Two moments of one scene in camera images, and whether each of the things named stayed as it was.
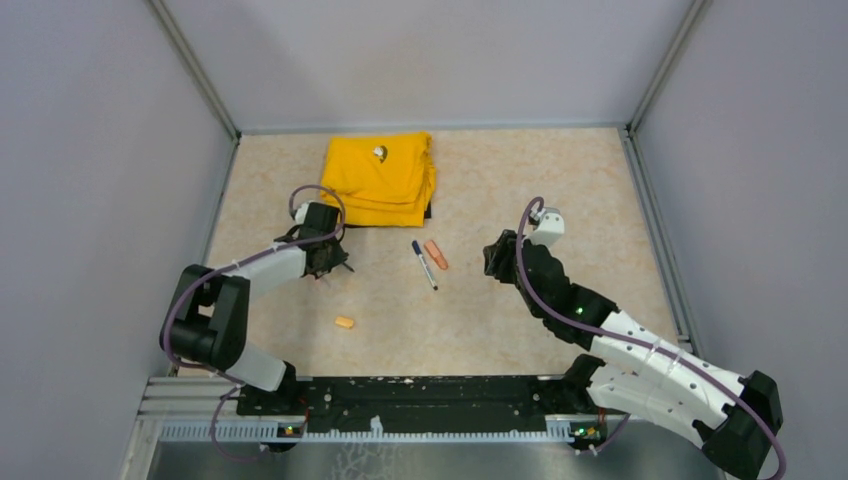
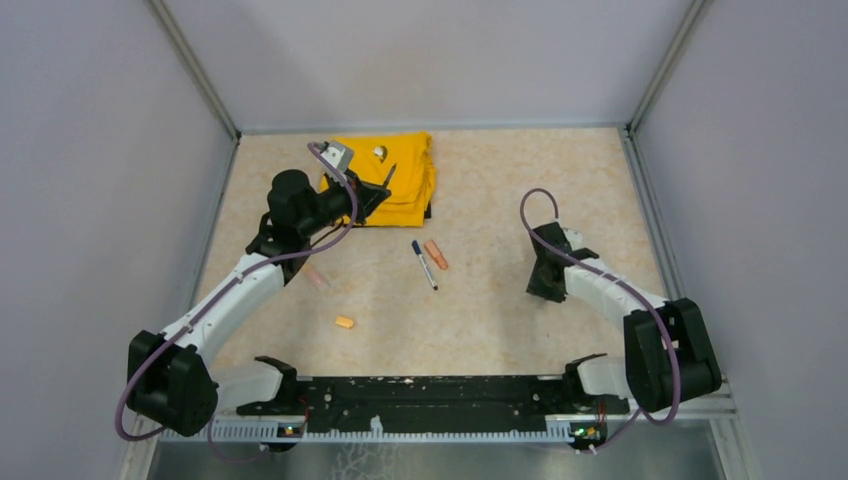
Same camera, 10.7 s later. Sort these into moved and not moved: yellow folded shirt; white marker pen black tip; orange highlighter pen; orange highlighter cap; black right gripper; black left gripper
Moved: black left gripper; black right gripper
Not moved: white marker pen black tip; orange highlighter cap; yellow folded shirt; orange highlighter pen
